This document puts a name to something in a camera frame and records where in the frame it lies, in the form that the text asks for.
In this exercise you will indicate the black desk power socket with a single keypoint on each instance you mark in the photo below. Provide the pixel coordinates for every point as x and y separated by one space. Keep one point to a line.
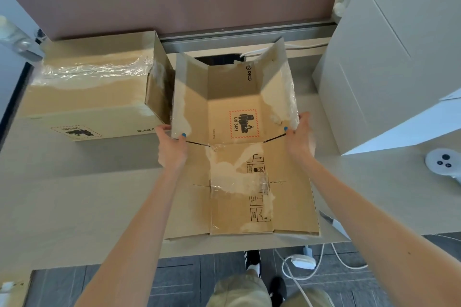
219 59

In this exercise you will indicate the person's right hand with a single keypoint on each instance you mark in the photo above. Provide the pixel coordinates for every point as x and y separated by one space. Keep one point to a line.
300 141

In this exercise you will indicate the person's right forearm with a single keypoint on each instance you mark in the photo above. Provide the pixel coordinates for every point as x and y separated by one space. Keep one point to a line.
378 238

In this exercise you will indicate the brown cardboard box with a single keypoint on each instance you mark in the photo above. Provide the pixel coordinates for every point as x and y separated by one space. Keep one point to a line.
187 202
14 288
90 101

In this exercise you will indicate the black striped shoe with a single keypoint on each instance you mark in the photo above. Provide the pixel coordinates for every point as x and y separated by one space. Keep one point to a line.
278 290
253 260

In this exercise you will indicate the white handheld controller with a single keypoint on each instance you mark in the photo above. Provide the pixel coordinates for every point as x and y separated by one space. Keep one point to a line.
443 163

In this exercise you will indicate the white utility knife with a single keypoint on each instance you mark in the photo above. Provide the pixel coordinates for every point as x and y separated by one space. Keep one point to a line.
336 225

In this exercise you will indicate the white round floor object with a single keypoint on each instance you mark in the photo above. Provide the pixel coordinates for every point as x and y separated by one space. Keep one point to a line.
302 261

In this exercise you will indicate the person's left hand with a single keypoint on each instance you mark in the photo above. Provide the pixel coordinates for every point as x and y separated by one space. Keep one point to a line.
173 152

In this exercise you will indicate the small white round cap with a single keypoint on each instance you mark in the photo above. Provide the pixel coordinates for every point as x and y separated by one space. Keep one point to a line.
338 9

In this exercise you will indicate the person's left forearm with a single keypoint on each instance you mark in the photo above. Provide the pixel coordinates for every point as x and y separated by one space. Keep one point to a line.
137 238

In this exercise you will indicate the clear bottle white cap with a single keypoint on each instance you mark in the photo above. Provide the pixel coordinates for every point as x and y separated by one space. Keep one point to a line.
18 40

